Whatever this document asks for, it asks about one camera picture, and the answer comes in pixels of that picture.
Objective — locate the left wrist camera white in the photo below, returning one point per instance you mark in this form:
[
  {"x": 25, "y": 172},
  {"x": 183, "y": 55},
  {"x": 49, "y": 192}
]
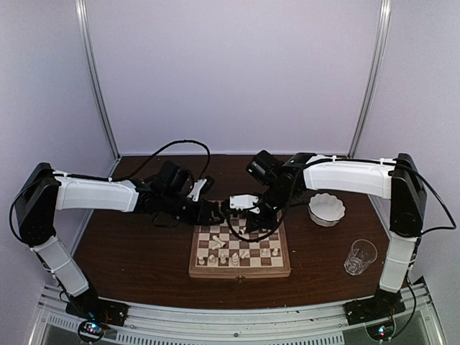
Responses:
[{"x": 200, "y": 187}]

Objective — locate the clear plastic cup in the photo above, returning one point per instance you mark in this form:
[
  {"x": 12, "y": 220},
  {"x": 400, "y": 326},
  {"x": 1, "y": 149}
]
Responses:
[{"x": 361, "y": 255}]

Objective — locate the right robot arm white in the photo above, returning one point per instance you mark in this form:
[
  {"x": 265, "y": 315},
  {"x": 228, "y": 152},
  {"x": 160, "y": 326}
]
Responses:
[{"x": 397, "y": 191}]

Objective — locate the right aluminium corner post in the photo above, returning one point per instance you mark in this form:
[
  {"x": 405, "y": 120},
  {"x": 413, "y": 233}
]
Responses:
[{"x": 380, "y": 44}]

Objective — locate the left aluminium corner post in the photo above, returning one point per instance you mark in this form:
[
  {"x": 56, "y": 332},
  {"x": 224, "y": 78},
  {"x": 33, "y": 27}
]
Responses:
[{"x": 85, "y": 32}]

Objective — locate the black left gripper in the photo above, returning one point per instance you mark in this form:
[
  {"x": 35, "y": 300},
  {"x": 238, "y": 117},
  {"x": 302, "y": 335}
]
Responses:
[{"x": 202, "y": 215}]

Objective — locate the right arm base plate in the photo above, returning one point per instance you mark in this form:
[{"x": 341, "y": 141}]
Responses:
[{"x": 365, "y": 311}]

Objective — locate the wooden chess board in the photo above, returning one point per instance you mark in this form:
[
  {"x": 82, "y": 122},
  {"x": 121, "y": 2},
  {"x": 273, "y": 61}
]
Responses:
[{"x": 231, "y": 238}]

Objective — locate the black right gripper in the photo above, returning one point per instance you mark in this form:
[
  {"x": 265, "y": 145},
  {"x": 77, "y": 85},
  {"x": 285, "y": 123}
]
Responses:
[{"x": 271, "y": 223}]

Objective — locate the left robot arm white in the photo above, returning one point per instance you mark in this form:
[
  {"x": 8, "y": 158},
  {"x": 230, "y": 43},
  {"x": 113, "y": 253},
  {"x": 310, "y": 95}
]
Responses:
[{"x": 49, "y": 195}]

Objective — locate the aluminium corner post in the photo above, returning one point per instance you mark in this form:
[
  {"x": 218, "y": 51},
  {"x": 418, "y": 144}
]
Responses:
[
  {"x": 85, "y": 32},
  {"x": 380, "y": 44}
]

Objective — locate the aluminium front rail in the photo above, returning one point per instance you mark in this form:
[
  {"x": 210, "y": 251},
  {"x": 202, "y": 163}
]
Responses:
[{"x": 311, "y": 324}]

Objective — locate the white scalloped bowl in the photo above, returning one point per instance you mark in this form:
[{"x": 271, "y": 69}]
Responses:
[{"x": 326, "y": 210}]

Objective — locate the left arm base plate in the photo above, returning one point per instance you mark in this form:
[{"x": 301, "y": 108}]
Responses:
[{"x": 89, "y": 306}]

